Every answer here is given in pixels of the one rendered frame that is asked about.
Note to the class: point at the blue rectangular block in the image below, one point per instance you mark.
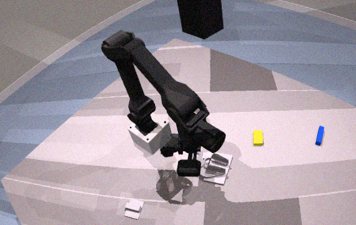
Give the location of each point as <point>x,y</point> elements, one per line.
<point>319,135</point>

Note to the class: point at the yellow rectangular block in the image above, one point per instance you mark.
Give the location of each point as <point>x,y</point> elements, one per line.
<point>258,136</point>

